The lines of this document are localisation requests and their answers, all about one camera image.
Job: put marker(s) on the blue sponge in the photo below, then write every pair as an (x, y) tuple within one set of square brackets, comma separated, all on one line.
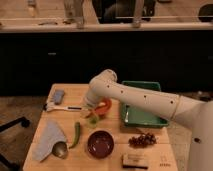
[(58, 96)]

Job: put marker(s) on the bunch of red grapes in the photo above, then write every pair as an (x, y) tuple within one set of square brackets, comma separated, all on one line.
[(144, 140)]

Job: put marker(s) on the metal ladle spoon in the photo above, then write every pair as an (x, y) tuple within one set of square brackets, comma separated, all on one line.
[(60, 150)]

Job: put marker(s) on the orange plastic bowl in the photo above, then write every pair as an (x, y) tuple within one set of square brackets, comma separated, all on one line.
[(103, 107)]

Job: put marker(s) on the small wooden block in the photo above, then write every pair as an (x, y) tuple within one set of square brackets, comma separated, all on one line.
[(135, 161)]

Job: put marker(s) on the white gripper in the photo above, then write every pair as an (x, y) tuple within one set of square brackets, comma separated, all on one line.
[(91, 100)]

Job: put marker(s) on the green plastic tray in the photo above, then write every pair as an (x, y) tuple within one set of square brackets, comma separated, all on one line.
[(135, 117)]

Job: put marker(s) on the dark brown bowl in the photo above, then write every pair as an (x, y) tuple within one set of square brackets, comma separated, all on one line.
[(100, 144)]

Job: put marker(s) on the green plastic cup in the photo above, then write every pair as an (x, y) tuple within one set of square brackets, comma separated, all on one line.
[(92, 121)]

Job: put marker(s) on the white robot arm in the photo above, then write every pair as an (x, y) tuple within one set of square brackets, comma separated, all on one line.
[(193, 114)]

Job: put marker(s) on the white handled spatula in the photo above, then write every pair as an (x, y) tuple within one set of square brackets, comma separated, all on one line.
[(52, 106)]

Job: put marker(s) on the grey folded cloth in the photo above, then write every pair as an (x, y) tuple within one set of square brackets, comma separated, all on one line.
[(51, 134)]

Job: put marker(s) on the green chili pepper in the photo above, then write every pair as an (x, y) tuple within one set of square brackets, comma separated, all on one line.
[(77, 135)]

